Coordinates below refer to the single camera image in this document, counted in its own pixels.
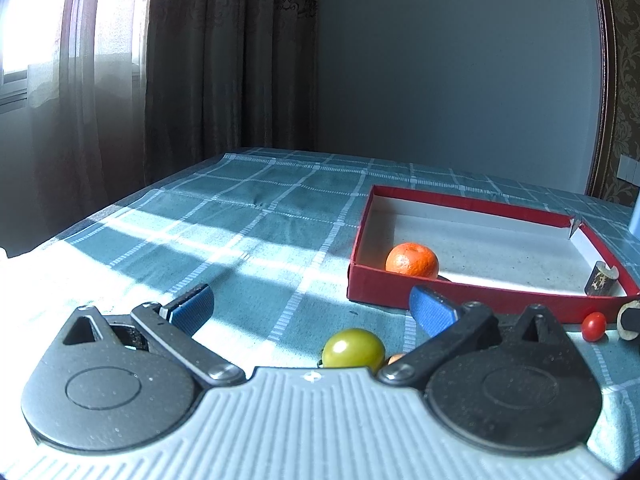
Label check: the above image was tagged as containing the window frame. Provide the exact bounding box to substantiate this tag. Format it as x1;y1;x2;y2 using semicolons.
0;67;31;113

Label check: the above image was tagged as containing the sheer white curtain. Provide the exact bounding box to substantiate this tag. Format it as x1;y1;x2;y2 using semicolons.
0;0;151;256

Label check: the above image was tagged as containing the teal checked tablecloth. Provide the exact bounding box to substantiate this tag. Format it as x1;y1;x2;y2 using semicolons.
0;147;640;476

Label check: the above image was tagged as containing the dark wooden frame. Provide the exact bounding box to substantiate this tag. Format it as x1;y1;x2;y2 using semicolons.
585;0;623;198

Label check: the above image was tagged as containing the brown patterned curtain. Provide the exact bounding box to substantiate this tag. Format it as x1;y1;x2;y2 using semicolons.
142;0;321;186

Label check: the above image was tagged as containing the green tomato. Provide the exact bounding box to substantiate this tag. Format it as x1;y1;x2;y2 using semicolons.
321;328;387;371

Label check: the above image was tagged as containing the notched dark sugarcane piece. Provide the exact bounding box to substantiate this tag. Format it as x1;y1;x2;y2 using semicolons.
584;261;620;296

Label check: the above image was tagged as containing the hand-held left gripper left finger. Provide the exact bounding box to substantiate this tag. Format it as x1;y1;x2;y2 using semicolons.
60;283;247;389

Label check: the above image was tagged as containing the red cherry tomato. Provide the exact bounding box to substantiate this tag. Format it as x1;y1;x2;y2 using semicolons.
581;312;608;342

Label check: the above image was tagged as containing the red shallow cardboard box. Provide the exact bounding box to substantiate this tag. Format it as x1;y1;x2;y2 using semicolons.
347;184;640;325

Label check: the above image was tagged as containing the orange mandarin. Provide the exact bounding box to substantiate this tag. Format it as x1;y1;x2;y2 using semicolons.
385;242;440;280

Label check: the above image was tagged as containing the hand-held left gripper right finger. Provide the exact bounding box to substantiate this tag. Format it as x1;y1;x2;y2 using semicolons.
377;285;571;390

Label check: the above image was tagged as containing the white wall switch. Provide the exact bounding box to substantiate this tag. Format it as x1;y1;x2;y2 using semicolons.
617;155;640;183

